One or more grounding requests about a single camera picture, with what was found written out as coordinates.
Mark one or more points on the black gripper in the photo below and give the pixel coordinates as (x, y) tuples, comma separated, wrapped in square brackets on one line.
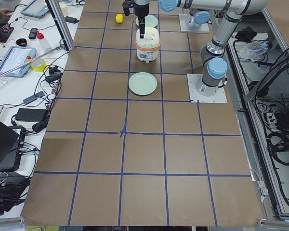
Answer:
[(141, 10)]

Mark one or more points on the white rice cooker orange band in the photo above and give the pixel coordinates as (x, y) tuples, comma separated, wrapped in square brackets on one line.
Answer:
[(147, 47)]

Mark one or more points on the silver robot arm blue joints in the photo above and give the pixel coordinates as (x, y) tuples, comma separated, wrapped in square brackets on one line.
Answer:
[(233, 12)]

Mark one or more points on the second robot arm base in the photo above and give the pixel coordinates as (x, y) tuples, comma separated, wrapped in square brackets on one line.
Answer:
[(197, 17)]

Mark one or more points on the far green plate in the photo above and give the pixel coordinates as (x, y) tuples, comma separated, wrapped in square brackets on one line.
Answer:
[(151, 21)]

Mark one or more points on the green plate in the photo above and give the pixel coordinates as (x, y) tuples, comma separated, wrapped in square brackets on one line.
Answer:
[(151, 21), (142, 83)]

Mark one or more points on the yellow lemon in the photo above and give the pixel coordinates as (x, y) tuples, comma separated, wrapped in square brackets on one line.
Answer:
[(119, 18)]

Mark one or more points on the near green plate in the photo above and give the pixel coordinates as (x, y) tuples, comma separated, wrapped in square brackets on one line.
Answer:
[(142, 83)]

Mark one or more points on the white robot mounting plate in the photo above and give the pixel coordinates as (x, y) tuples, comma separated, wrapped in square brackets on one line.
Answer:
[(200, 93)]

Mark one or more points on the clear bottle red cap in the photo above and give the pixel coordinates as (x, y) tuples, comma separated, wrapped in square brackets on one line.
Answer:
[(43, 42)]

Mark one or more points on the far blue tablet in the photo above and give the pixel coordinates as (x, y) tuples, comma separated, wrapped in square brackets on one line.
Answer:
[(36, 8)]

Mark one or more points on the blue tablet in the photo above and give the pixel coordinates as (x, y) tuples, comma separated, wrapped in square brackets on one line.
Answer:
[(14, 57), (36, 8)]

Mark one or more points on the black phone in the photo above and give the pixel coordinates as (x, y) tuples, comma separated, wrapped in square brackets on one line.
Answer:
[(33, 33)]

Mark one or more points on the yellow tape roll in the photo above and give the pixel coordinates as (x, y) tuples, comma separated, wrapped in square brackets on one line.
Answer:
[(38, 65)]

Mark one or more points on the crumpled white cloth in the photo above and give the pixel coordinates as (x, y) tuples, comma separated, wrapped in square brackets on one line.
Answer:
[(254, 51)]

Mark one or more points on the small black bowl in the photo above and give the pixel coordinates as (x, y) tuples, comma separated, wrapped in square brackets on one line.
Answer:
[(22, 42)]

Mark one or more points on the near blue tablet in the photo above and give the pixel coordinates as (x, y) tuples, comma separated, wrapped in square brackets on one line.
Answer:
[(14, 57)]

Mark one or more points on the black power adapter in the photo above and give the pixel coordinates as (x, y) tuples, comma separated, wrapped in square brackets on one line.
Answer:
[(30, 115)]

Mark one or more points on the metal rod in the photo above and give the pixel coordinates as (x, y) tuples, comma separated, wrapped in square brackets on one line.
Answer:
[(60, 47)]

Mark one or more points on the black monitor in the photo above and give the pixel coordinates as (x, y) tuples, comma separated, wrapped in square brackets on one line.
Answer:
[(9, 142)]

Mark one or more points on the aluminium frame post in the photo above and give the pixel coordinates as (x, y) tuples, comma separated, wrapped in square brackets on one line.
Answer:
[(61, 24)]

